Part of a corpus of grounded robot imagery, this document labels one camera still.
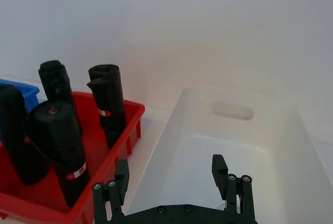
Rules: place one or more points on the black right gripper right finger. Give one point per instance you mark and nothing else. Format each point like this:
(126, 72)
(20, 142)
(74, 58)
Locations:
(220, 172)

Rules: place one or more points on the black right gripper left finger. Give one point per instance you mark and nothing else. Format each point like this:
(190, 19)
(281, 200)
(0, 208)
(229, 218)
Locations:
(121, 182)

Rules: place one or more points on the white translucent plastic bin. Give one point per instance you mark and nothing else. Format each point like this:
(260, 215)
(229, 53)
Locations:
(197, 146)

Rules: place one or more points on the red plastic bin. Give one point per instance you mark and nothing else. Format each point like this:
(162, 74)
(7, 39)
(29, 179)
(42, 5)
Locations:
(91, 135)

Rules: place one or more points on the black garbage bag roll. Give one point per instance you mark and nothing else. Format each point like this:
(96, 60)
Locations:
(109, 96)
(18, 141)
(61, 146)
(56, 81)

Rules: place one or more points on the blue plastic bin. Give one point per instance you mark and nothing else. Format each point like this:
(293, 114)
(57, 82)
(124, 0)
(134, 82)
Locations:
(31, 94)

